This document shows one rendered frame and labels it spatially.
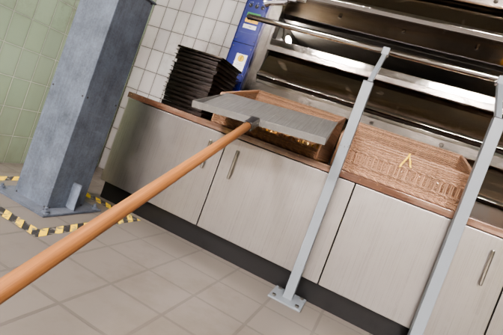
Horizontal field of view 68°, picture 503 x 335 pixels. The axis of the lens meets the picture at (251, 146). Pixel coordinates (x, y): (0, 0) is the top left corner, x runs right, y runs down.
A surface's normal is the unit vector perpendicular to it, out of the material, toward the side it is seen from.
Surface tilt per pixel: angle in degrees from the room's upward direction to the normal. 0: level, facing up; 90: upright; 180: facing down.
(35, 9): 90
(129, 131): 90
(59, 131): 90
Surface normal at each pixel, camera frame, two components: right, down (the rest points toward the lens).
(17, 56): 0.88, 0.33
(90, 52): -0.33, -0.09
